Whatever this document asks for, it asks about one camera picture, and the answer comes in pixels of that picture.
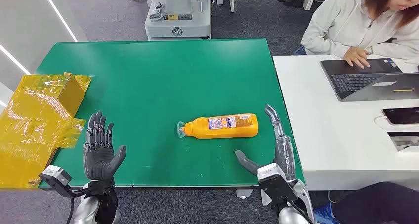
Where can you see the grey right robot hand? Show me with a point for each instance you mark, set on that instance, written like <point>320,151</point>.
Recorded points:
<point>284,153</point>

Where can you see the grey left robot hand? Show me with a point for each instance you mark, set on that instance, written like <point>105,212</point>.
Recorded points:
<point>98,160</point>

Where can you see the orange plastic bottle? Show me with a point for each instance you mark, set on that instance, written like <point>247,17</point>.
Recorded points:
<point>222,130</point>

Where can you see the white table foot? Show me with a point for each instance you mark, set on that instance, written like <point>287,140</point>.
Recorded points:
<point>244,194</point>
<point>265,199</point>

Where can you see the white desk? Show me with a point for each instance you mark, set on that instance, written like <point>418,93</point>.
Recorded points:
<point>334,134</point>

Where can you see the yellow film-wrapped cardboard box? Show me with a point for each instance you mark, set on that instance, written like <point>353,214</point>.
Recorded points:
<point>29,117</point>

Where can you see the green table mat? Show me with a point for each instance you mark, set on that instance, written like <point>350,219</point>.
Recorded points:
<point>163,85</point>

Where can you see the dark grey laptop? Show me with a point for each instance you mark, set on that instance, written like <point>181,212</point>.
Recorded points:
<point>360,81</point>

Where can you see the person's leg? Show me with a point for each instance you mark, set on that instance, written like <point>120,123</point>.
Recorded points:
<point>376,204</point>

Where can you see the white desktop device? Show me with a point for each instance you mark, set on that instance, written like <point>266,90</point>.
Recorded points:
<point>404,142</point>

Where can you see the person's hand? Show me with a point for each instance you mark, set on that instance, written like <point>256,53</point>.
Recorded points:
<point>356,57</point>

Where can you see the black smartphone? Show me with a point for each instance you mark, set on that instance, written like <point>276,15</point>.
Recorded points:
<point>402,115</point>

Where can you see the person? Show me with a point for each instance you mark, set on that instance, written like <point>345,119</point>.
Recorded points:
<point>343,22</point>

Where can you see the white machine base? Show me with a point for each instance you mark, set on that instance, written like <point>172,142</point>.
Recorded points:
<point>183,22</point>

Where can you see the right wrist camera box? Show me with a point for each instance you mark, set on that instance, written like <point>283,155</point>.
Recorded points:
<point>275,184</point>

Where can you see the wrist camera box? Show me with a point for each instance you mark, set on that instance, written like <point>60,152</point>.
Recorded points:
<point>275,184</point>
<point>56,176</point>

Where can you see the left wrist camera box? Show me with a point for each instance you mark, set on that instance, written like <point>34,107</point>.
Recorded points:
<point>56,176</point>

